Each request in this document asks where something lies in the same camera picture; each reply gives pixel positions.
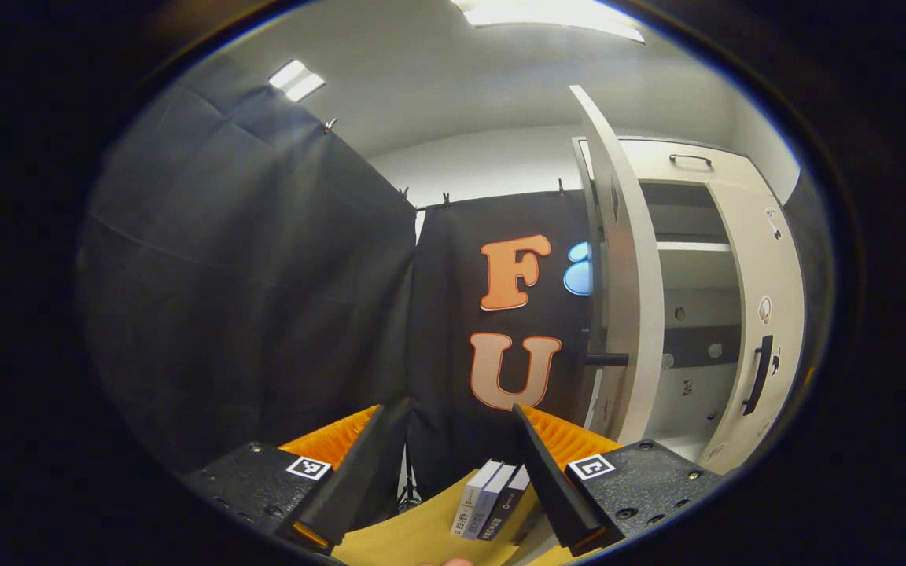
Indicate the black backdrop cloth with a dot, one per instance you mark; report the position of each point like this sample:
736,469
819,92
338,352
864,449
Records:
264,275

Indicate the small ceiling light panel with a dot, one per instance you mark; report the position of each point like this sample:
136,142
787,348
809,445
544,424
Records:
296,80

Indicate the black stand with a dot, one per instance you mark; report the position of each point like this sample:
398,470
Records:
408,491

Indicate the long ceiling light panel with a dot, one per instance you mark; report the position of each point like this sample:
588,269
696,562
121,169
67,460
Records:
547,16

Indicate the white and grey cabinet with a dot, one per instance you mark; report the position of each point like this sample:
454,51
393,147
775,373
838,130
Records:
697,271

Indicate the white small box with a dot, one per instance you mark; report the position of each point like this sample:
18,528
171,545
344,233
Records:
475,495

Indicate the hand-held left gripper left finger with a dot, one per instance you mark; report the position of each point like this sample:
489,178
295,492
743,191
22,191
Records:
355,479

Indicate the dark blue small box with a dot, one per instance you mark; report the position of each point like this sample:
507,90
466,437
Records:
510,503

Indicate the white cabinet drawer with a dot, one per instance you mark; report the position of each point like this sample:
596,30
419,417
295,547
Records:
642,161

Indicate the white cabinet shelf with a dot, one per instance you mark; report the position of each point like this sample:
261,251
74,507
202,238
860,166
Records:
693,246

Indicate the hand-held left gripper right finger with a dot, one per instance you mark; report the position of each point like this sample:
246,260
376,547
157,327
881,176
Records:
543,479

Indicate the white cabinet door phone sticker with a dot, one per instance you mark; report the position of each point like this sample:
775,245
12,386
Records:
642,314

